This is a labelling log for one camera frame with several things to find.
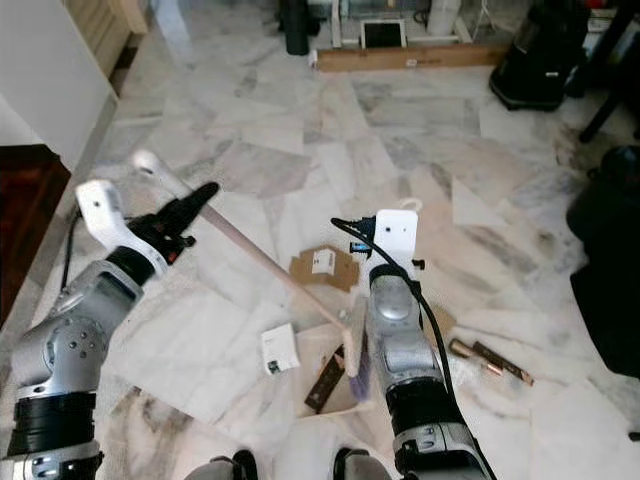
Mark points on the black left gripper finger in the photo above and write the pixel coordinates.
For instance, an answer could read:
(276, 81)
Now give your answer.
(190, 204)

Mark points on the black bag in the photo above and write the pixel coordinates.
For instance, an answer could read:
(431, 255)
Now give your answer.
(540, 60)

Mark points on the white framed dark tablet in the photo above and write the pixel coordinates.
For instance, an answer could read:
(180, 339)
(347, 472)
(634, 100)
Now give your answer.
(383, 35)

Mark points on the large black padded seat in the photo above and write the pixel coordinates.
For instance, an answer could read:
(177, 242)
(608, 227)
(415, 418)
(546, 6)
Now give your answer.
(605, 260)

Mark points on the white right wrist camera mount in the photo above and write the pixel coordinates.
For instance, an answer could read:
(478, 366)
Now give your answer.
(398, 238)

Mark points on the long brown shiny wrapper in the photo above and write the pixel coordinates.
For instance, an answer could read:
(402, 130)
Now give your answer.
(505, 365)

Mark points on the white metal rack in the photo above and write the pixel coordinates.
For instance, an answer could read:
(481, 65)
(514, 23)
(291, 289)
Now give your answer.
(445, 18)

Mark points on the dark wooden staircase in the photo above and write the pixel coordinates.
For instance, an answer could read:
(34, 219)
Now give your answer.
(30, 210)

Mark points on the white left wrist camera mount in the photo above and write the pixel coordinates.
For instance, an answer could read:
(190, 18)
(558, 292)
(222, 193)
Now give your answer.
(105, 215)

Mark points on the dark right robot foot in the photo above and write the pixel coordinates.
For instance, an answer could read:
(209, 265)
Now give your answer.
(360, 466)

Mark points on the black upright cylinder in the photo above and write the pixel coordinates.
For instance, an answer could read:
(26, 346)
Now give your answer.
(295, 28)

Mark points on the brown cardboard piece white label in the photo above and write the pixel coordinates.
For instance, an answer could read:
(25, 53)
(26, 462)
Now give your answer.
(305, 268)

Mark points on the black slanted chair leg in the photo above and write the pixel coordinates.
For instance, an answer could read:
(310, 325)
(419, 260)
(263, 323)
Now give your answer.
(605, 115)

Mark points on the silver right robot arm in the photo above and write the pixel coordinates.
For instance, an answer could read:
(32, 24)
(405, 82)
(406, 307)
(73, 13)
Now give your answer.
(400, 350)

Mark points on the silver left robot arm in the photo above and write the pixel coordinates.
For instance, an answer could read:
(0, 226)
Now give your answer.
(65, 345)

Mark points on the long flat cardboard box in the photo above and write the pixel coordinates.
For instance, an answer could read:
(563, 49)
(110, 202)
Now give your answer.
(410, 58)

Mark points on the light wooden cabinet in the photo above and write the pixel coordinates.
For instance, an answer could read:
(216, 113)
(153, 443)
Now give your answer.
(105, 28)

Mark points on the dark brown flat wrapper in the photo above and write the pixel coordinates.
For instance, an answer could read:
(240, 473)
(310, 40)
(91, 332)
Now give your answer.
(325, 380)

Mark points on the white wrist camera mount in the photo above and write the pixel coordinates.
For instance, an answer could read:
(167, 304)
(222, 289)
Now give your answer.
(398, 238)
(105, 215)

